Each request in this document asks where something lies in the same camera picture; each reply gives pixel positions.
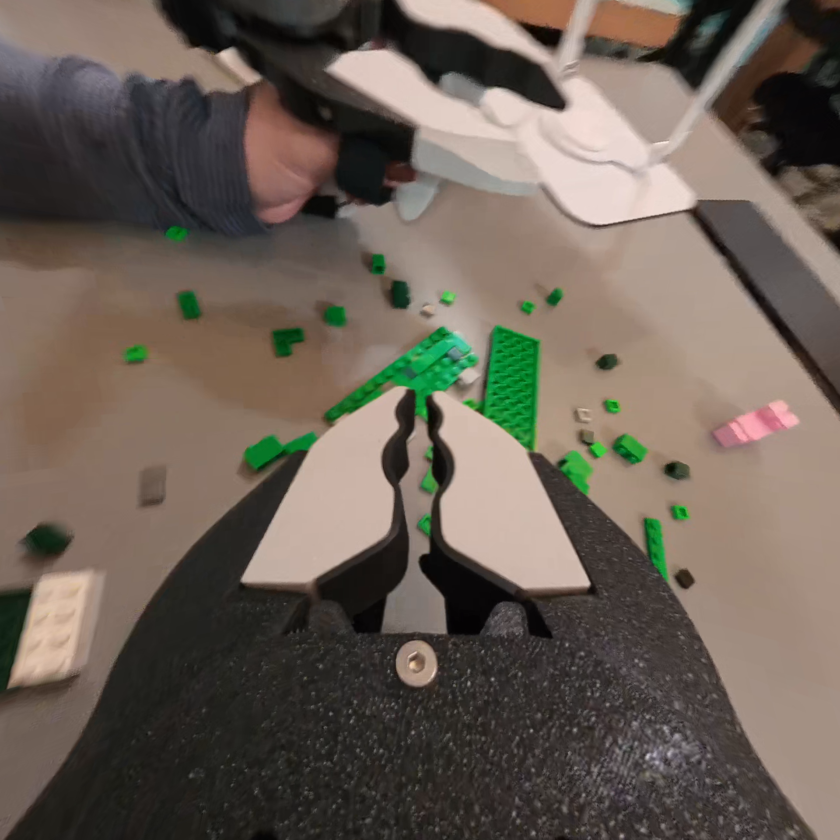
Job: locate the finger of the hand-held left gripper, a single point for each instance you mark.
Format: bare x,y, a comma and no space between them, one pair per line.
407,85
479,33

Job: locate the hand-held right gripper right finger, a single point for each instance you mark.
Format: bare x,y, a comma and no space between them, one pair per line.
512,518

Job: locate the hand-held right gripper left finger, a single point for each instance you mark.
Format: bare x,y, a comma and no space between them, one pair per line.
328,512

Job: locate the green brick baseplate assembly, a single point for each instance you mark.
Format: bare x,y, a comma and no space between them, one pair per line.
420,367

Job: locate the person's left forearm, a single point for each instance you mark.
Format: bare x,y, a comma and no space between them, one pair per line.
98,144

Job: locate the grey desk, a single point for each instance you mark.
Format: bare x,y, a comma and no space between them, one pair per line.
656,295

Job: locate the person's left hand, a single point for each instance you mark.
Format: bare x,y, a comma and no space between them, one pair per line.
289,164

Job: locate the long thin green plate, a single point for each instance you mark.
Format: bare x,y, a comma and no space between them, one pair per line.
655,544

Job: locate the wood-edged table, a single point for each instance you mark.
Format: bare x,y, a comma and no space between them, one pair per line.
630,26

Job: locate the green L-shaped plate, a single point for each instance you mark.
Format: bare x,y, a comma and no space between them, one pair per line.
282,344

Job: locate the grey flat tile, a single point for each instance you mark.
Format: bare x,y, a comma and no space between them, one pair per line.
153,485

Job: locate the white lamp stand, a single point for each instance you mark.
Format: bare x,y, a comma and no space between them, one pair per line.
630,190

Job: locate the scattered small toy bricks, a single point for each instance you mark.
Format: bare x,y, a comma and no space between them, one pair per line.
189,305

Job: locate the pink brick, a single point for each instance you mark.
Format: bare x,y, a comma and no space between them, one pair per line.
748,430

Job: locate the white studded plate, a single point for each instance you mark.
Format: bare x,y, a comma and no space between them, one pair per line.
56,623

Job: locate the black office chair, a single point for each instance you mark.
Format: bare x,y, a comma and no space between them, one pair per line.
797,118

